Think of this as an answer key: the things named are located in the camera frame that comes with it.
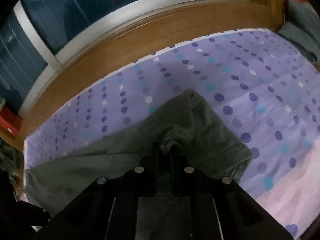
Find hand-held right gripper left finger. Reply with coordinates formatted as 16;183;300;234
32;142;160;240

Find red box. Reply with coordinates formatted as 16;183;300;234
0;105;23;137

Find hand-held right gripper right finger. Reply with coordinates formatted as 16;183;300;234
170;146;293;240

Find wooden window bench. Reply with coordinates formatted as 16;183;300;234
17;0;285;153

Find purple dotted bed sheet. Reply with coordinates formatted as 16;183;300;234
23;28;320;240

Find white framed window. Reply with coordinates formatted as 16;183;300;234
0;0;248;115

